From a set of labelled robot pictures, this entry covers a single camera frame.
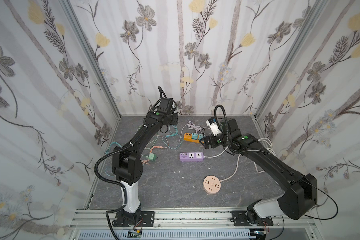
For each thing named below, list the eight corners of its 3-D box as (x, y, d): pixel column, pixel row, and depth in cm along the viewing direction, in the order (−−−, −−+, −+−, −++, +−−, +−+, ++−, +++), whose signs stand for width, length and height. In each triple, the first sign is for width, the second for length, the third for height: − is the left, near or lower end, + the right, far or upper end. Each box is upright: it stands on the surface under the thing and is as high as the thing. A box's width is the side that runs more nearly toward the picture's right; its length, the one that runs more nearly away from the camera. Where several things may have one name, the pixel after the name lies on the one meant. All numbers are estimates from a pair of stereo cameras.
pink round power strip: (203, 194, 84) (204, 193, 81) (202, 177, 90) (202, 175, 88) (221, 194, 84) (222, 193, 82) (218, 177, 91) (219, 175, 88)
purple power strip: (179, 160, 97) (179, 158, 95) (179, 154, 100) (179, 152, 98) (203, 160, 97) (204, 158, 95) (203, 154, 101) (203, 152, 98)
